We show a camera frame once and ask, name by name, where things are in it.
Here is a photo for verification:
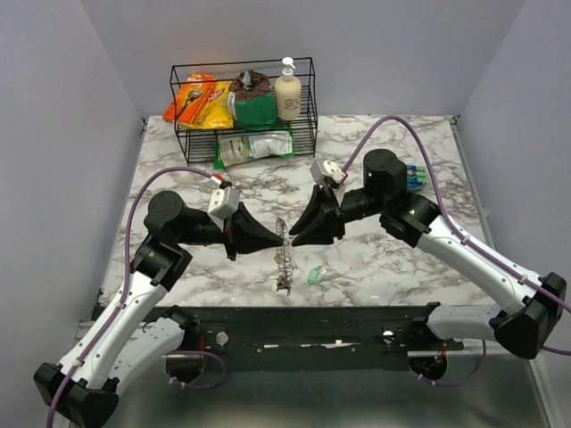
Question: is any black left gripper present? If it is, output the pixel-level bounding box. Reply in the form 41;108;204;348
176;201;284;261

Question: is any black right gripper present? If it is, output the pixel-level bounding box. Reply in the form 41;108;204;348
288;184;386;249

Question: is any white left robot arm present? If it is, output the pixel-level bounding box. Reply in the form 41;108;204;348
34;187;283;427

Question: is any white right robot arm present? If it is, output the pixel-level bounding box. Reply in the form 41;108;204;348
289;149;567;359

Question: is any green tagged key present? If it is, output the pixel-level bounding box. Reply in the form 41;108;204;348
307;267;327;285

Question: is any green white snack bag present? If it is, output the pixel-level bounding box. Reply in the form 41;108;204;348
213;131;295;169

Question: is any blue green sponge pack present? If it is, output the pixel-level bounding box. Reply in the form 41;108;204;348
407;165;428;192

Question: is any yellow snack bag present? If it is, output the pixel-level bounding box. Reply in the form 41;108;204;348
192;81;234;129

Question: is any cream pump soap bottle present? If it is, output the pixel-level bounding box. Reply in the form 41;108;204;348
274;57;302;121

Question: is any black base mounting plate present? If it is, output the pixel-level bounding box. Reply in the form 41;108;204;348
144;303;463;373

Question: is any green brown paper bag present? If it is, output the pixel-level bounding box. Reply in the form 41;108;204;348
228;70;277;130

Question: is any orange razor package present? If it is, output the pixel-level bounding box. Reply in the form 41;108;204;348
162;73;216;127

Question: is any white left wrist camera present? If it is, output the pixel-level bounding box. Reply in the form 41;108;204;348
207;174;240;225

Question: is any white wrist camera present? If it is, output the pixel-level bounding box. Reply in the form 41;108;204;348
207;174;240;225
310;160;348;188

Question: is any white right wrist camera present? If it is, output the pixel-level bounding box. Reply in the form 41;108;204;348
310;160;348;188

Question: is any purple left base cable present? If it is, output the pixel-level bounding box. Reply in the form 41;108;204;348
165;349;228;390

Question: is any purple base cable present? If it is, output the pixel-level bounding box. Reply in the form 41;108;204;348
417;339;488;387
165;349;228;390

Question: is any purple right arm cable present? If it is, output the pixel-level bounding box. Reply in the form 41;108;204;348
342;115;571;356

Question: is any black wire rack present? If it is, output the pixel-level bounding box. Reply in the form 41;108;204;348
170;57;319;165

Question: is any aluminium frame rail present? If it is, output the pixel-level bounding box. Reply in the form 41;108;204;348
448;114;546;356

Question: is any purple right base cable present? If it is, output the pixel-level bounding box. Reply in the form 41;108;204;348
417;339;488;387

